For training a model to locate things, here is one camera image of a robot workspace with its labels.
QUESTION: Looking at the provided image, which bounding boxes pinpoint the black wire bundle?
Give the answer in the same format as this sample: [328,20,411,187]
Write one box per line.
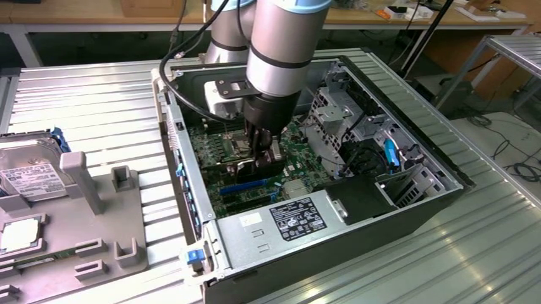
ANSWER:
[337,139,388,179]

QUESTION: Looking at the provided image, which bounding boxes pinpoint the blue wire plug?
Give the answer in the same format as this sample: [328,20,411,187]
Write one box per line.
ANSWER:
[383,138,403,174]

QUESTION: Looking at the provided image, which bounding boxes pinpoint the CPU socket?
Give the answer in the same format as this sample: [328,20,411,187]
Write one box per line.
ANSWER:
[226,132,252,158]

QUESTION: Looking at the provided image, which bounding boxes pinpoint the silver power supply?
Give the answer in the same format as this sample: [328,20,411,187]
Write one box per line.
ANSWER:
[214,189,353,270]

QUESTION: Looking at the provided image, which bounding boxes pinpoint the long black expansion slot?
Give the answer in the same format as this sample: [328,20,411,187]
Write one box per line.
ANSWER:
[226,194,276,215]

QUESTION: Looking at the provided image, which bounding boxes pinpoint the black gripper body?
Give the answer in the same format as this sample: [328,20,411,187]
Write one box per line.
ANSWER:
[244,91,303,137]

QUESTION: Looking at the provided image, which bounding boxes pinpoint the silver CPU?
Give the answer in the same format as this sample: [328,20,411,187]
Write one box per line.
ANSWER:
[0,218,43,255]

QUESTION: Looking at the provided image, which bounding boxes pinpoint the wooden desk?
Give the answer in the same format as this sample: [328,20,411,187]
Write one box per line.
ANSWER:
[0,0,535,68]

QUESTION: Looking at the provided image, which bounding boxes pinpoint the black stand pole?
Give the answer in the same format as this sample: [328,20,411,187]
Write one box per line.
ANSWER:
[400,0,456,74]

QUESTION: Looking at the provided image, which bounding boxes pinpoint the black equipment box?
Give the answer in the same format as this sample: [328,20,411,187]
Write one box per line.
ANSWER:
[412,74,475,117]

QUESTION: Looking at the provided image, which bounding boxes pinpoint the metal frame table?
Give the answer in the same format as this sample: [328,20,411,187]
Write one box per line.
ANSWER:
[433,34,541,111]

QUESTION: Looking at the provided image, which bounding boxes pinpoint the green motherboard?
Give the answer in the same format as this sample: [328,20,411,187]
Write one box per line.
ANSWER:
[186,109,336,219]

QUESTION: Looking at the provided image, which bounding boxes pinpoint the black open PC case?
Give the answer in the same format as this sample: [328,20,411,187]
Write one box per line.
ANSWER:
[152,54,478,304]

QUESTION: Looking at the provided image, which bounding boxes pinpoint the silver chipset heatsink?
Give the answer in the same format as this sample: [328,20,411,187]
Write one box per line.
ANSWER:
[282,180,315,196]

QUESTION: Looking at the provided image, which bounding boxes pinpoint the green graphics card black cooler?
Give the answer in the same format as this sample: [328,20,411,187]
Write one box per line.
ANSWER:
[202,157,285,185]

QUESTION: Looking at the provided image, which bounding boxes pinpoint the silver drive cage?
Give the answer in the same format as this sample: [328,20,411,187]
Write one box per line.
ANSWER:
[305,85,380,167]

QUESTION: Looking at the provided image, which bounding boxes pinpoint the white flat package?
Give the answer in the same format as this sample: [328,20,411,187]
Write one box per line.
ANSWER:
[455,4,503,22]

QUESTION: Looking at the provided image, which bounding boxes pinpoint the silver perforated disk bay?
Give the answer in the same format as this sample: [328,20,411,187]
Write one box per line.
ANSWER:
[375,163,463,210]

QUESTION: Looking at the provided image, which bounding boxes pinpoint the silver hard disk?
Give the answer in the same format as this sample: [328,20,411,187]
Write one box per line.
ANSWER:
[0,132,71,203]

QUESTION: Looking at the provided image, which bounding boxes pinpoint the blue disk bracket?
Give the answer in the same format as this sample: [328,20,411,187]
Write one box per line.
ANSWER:
[42,125,73,155]

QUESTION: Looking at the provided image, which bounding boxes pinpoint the blue case latch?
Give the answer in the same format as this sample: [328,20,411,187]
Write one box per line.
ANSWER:
[185,249,208,265]

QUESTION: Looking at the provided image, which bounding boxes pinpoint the black floor cables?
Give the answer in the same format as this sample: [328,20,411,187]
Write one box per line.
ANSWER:
[490,126,541,184]

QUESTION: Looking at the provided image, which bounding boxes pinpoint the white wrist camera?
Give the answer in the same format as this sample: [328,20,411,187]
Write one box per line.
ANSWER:
[204,79,262,118]

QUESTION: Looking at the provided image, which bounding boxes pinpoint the green RAM stick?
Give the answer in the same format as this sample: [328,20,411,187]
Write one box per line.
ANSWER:
[0,248,82,270]

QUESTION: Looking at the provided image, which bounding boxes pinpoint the black RAM slot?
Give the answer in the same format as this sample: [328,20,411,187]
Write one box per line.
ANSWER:
[205,122,246,134]

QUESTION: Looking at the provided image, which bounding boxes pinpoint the grey parts rack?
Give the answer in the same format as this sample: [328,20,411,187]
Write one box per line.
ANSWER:
[0,150,150,304]

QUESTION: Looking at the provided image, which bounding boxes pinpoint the thin cable silver plug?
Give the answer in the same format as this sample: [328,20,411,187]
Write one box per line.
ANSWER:
[170,0,188,60]

